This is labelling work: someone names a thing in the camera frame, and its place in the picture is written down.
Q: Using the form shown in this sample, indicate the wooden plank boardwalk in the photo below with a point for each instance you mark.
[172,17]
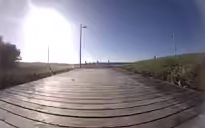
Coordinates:
[93,96]

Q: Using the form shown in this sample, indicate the thin pole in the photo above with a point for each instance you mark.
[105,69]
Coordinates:
[48,55]
[175,45]

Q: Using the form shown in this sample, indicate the grassy slope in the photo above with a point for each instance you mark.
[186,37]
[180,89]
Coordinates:
[163,65]

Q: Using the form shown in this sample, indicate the brown grass field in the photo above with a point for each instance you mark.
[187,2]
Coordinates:
[26,71]

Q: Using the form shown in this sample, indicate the dark bushy tree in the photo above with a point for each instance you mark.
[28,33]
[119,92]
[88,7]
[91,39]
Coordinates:
[3,55]

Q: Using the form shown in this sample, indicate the tall lamp post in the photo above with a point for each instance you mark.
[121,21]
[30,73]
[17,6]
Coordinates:
[80,46]

